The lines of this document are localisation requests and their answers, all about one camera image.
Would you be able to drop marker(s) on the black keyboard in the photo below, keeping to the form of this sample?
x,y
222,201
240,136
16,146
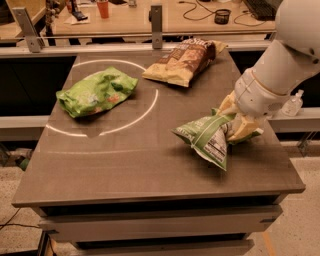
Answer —
x,y
263,10

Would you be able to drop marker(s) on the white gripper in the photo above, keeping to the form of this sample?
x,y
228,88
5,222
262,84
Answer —
x,y
258,95

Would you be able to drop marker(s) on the orange cup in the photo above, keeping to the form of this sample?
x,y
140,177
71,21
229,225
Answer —
x,y
103,8

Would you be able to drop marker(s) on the upper table drawer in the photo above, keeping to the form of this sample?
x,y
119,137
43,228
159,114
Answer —
x,y
161,224

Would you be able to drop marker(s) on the brown chip bag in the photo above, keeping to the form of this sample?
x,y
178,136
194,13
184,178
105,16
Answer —
x,y
184,62

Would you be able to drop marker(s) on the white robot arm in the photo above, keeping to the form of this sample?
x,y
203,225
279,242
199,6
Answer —
x,y
292,57

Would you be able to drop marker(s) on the middle metal rail bracket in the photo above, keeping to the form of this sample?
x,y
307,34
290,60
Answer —
x,y
155,17

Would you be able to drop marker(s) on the table drawer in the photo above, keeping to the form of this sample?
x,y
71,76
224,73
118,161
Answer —
x,y
161,224
212,248

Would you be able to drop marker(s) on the clear hand sanitizer bottle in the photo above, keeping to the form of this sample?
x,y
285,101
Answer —
x,y
293,105

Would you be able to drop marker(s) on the metal rail bracket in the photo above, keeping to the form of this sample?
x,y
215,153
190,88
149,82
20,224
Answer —
x,y
34,41
155,17

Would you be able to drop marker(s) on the black mesh pen holder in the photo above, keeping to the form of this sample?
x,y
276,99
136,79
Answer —
x,y
222,16

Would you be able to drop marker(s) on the dark object on paper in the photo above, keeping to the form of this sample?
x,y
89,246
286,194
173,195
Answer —
x,y
76,13

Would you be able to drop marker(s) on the light green chip bag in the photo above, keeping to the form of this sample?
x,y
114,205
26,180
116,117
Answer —
x,y
97,93

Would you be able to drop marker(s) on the green jalapeno chip bag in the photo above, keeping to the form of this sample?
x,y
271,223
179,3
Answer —
x,y
208,137

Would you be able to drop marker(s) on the left metal rail bracket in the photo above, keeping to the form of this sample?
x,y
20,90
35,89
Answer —
x,y
34,41

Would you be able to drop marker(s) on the lower table drawer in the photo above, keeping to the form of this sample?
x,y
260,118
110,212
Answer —
x,y
212,248

